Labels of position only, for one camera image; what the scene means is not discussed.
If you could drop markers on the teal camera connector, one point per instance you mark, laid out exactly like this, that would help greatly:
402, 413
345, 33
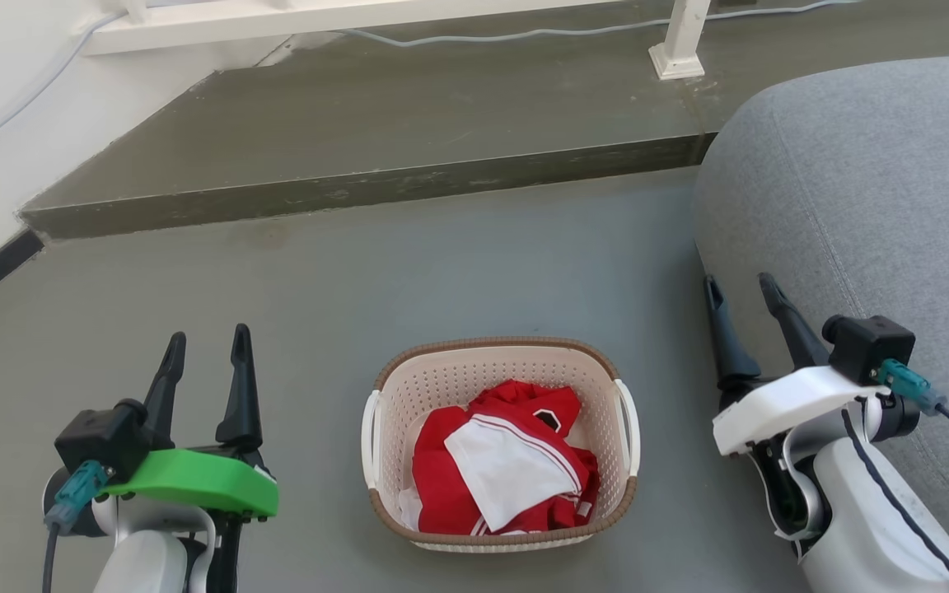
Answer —
77, 492
907, 385

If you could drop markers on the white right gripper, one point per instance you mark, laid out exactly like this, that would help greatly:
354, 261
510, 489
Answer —
787, 403

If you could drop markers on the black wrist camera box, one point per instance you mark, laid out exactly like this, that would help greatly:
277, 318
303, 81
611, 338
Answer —
874, 346
100, 441

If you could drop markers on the teal right camera connector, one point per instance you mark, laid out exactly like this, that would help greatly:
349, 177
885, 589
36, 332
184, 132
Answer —
907, 385

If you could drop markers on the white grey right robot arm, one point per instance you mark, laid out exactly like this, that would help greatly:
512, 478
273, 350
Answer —
862, 527

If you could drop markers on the small white cloth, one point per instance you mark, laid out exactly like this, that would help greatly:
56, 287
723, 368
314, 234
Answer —
411, 511

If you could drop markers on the grey fabric sofa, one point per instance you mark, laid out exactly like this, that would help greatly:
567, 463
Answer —
870, 189

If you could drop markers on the white wooden railing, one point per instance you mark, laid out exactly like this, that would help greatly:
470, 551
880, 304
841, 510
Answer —
236, 23

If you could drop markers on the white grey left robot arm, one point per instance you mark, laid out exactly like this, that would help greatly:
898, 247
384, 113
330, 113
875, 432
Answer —
145, 560

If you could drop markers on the cream plastic laundry basket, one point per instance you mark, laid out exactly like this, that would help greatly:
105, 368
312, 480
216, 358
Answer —
499, 362

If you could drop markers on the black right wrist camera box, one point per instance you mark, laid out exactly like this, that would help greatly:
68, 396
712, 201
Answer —
874, 346

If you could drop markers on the teal left camera connector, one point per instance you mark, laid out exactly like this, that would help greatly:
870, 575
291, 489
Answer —
77, 492

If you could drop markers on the white garment with red stripes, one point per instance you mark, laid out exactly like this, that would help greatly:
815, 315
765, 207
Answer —
503, 469

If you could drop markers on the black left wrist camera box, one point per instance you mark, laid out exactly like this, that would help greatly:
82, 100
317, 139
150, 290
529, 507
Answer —
100, 441

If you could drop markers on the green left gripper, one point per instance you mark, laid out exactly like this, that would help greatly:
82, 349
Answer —
203, 486

